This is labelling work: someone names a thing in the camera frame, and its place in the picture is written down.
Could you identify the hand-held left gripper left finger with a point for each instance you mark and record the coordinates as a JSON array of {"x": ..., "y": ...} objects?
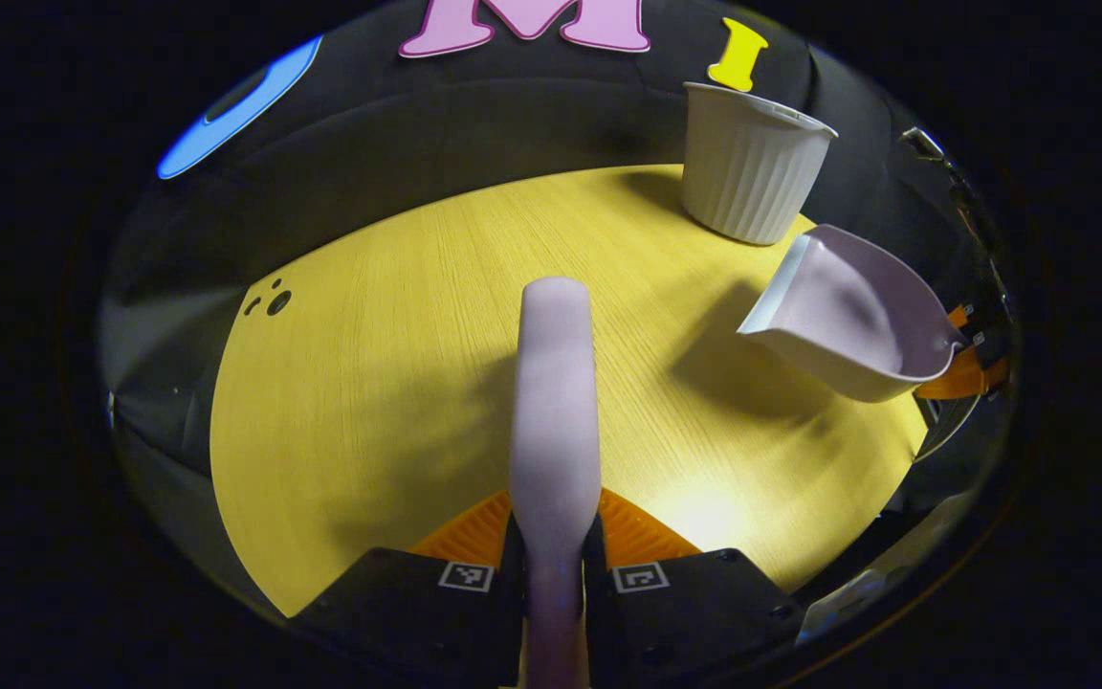
[{"x": 513, "y": 612}]

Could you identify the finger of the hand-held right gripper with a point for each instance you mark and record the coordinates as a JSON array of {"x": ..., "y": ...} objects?
[
  {"x": 962, "y": 380},
  {"x": 958, "y": 315}
]

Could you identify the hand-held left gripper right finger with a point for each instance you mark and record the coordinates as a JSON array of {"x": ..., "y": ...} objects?
[{"x": 599, "y": 612}]

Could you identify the lilac dustpan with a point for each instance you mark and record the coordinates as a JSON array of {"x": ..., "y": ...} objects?
[{"x": 848, "y": 306}]

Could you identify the lilac small broom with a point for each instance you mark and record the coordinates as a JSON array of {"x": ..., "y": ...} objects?
[{"x": 556, "y": 402}]

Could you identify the white ribbed garbage bin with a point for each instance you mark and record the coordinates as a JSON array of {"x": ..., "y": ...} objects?
[{"x": 752, "y": 163}]

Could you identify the yellow wooden desktop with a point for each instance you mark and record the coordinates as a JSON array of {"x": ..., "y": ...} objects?
[{"x": 369, "y": 383}]

